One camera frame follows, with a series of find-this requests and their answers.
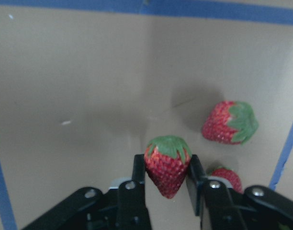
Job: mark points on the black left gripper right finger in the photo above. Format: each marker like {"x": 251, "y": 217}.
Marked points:
{"x": 213, "y": 199}

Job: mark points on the lone strawberry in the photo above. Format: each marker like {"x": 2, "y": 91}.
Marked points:
{"x": 227, "y": 174}

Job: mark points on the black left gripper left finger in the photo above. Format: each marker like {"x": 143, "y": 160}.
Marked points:
{"x": 132, "y": 213}

